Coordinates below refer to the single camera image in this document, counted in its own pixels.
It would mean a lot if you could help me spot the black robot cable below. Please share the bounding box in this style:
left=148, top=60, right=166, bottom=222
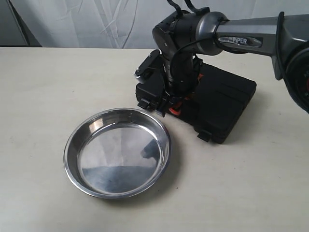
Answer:
left=166, top=0, right=232, bottom=80

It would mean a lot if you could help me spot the white backdrop cloth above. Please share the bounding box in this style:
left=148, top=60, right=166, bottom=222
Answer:
left=0, top=0, right=309, bottom=49

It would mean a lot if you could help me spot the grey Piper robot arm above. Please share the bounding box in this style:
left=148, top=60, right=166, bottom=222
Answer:
left=152, top=8, right=309, bottom=111

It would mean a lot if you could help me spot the black plastic tool case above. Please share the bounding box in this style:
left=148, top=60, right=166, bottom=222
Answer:
left=135, top=63, right=257, bottom=145

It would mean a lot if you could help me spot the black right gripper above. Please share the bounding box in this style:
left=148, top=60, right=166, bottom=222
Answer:
left=162, top=54, right=202, bottom=116

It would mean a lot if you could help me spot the round stainless steel pan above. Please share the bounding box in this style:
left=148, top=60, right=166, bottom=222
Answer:
left=63, top=108, right=172, bottom=199

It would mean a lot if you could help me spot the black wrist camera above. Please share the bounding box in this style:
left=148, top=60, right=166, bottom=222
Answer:
left=134, top=49, right=163, bottom=84

